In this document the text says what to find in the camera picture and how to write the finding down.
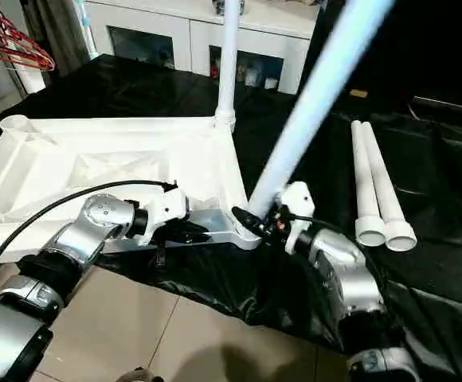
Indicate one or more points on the white plastic table top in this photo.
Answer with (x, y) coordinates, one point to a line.
(72, 159)

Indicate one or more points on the white plastic table leg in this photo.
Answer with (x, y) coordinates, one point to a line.
(366, 183)
(229, 64)
(389, 191)
(319, 95)

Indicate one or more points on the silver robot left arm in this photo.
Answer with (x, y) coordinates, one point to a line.
(88, 231)

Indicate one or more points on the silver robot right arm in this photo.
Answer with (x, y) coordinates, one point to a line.
(350, 278)

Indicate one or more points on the small brown cardboard piece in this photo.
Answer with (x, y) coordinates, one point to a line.
(359, 94)

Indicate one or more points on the small red bottle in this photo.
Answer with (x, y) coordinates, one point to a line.
(214, 70)

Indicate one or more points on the black plastic mat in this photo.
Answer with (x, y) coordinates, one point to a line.
(438, 175)

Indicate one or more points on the white glass-door cabinet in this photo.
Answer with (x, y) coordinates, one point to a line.
(159, 32)

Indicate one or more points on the dark patterned jar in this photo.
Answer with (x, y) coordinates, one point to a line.
(239, 6)

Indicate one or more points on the grey curtain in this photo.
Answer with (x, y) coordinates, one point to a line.
(56, 32)

